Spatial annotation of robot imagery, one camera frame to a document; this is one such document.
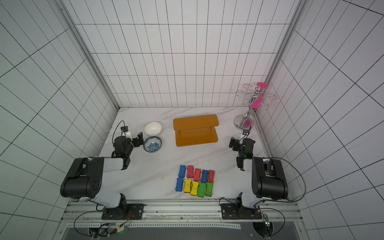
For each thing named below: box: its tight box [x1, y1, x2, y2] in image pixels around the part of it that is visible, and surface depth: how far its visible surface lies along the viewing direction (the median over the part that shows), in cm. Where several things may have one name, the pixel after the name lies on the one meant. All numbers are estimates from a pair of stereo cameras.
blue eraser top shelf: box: [175, 177, 184, 192], surface depth 83 cm
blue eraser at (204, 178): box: [200, 169, 209, 183], surface depth 85 cm
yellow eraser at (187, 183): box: [183, 179, 192, 193], surface depth 81 cm
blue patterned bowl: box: [143, 136, 163, 153], surface depth 98 cm
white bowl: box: [144, 121, 163, 136], surface depth 105 cm
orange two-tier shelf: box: [173, 114, 220, 147], surface depth 99 cm
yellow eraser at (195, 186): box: [190, 181, 199, 196], surface depth 80 cm
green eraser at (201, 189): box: [197, 182, 207, 198], surface depth 80 cm
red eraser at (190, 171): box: [187, 165, 194, 178], surface depth 88 cm
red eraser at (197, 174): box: [193, 168, 202, 182], surface depth 87 cm
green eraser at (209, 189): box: [205, 182, 214, 197], surface depth 80 cm
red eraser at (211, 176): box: [208, 169, 215, 183], surface depth 85 cm
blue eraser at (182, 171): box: [178, 165, 187, 178], surface depth 88 cm
